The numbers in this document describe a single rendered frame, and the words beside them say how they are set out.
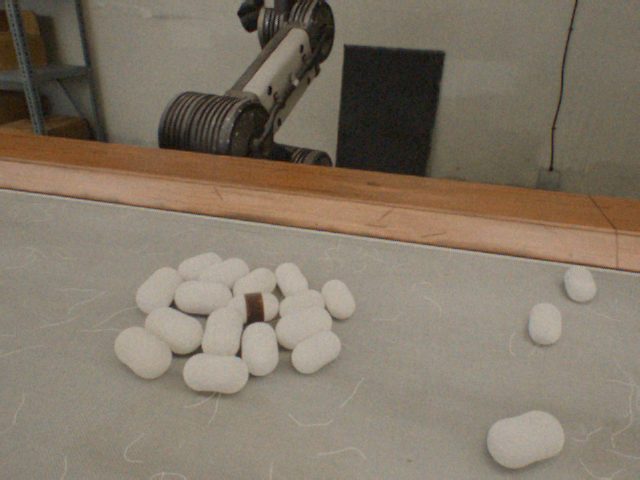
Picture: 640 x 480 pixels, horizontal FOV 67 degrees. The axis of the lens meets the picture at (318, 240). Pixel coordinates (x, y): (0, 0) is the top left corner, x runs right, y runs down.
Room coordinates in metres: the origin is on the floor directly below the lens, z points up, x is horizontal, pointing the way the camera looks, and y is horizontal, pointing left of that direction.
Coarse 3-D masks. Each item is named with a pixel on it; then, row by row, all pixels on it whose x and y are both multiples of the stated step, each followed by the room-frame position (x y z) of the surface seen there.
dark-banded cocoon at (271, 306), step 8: (240, 296) 0.25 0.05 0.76; (264, 296) 0.25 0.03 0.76; (272, 296) 0.26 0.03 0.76; (232, 304) 0.25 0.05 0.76; (240, 304) 0.24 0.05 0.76; (264, 304) 0.25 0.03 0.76; (272, 304) 0.25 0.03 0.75; (240, 312) 0.24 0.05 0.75; (272, 312) 0.25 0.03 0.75; (264, 320) 0.25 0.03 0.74
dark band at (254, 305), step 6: (246, 294) 0.25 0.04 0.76; (252, 294) 0.25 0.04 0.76; (258, 294) 0.25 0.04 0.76; (246, 300) 0.25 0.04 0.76; (252, 300) 0.25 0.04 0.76; (258, 300) 0.25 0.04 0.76; (246, 306) 0.24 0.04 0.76; (252, 306) 0.25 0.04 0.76; (258, 306) 0.25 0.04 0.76; (246, 312) 0.24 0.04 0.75; (252, 312) 0.24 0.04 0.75; (258, 312) 0.24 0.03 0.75; (264, 312) 0.24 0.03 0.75; (246, 318) 0.24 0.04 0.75; (252, 318) 0.24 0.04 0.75; (258, 318) 0.24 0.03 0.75; (264, 318) 0.24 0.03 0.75
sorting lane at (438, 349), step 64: (0, 192) 0.45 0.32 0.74; (0, 256) 0.32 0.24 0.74; (64, 256) 0.32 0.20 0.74; (128, 256) 0.33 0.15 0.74; (192, 256) 0.33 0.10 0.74; (256, 256) 0.34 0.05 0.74; (320, 256) 0.34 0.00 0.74; (384, 256) 0.35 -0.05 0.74; (448, 256) 0.35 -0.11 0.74; (0, 320) 0.24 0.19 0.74; (64, 320) 0.24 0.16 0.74; (128, 320) 0.25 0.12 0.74; (384, 320) 0.26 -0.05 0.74; (448, 320) 0.26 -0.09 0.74; (512, 320) 0.27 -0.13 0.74; (576, 320) 0.27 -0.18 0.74; (0, 384) 0.19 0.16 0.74; (64, 384) 0.19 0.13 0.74; (128, 384) 0.19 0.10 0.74; (256, 384) 0.20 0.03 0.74; (320, 384) 0.20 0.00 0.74; (384, 384) 0.20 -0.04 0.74; (448, 384) 0.20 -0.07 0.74; (512, 384) 0.20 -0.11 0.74; (576, 384) 0.21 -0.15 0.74; (0, 448) 0.15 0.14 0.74; (64, 448) 0.15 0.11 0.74; (128, 448) 0.15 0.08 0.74; (192, 448) 0.15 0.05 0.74; (256, 448) 0.15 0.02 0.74; (320, 448) 0.16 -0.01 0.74; (384, 448) 0.16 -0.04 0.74; (448, 448) 0.16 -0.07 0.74; (576, 448) 0.16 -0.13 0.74
